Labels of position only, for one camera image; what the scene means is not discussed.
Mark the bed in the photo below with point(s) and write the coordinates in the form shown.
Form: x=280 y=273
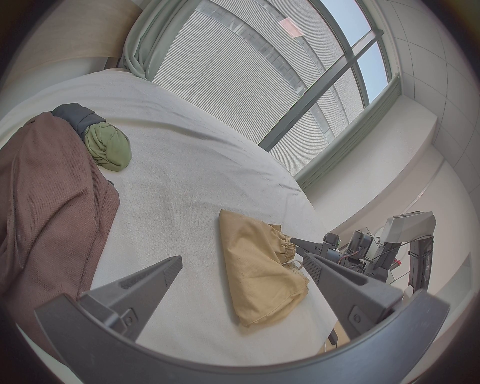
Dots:
x=187 y=187

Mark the grey-green curtain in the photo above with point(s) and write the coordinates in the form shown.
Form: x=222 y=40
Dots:
x=348 y=140
x=150 y=41

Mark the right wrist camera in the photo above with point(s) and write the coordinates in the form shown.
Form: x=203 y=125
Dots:
x=332 y=240

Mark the black garment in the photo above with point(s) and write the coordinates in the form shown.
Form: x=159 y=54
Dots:
x=75 y=114

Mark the tan shorts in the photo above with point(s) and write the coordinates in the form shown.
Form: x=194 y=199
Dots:
x=255 y=270

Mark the green garment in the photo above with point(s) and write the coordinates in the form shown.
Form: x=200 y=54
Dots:
x=108 y=146

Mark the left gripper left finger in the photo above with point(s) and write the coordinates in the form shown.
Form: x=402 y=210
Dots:
x=127 y=300

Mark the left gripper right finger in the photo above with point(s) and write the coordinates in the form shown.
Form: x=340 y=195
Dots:
x=354 y=300

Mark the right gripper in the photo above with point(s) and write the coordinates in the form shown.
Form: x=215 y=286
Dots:
x=332 y=255

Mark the brown garment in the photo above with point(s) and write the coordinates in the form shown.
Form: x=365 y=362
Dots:
x=48 y=206

